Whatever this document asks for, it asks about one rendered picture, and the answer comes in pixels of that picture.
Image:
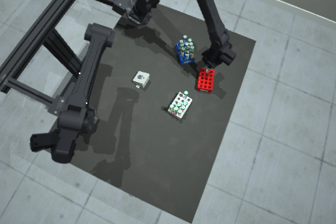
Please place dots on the red lego-style plate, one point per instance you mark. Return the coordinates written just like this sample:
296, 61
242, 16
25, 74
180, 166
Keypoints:
205, 82

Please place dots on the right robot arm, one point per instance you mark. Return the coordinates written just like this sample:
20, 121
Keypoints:
76, 113

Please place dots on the white tube rack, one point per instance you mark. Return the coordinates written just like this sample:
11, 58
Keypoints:
180, 98

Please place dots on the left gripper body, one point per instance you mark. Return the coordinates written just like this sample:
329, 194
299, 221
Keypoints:
210, 61

